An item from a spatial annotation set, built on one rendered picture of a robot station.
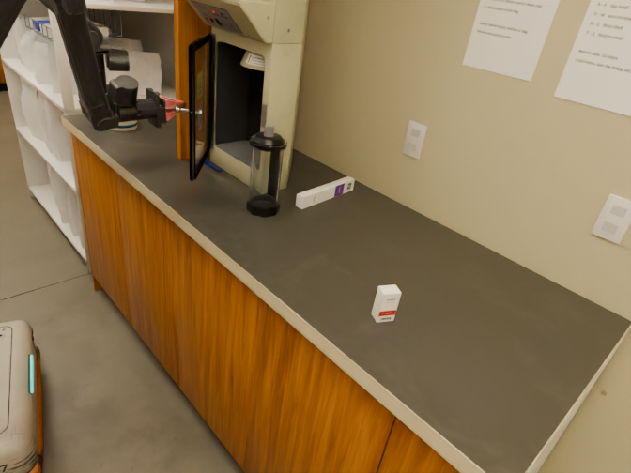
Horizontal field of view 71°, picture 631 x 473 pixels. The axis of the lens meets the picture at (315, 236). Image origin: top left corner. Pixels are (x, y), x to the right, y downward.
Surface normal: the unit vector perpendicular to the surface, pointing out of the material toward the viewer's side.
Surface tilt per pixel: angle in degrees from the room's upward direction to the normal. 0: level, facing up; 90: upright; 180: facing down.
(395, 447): 90
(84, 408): 0
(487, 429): 0
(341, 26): 90
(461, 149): 90
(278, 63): 90
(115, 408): 0
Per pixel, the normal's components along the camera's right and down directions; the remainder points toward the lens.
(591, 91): -0.72, 0.26
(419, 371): 0.13, -0.86
